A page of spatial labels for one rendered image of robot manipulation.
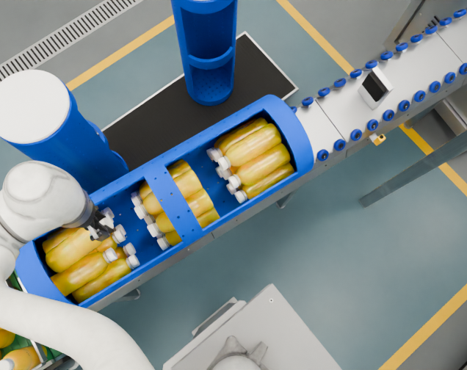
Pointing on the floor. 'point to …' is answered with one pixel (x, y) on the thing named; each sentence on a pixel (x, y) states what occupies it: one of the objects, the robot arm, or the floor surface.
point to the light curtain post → (426, 164)
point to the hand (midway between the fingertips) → (100, 223)
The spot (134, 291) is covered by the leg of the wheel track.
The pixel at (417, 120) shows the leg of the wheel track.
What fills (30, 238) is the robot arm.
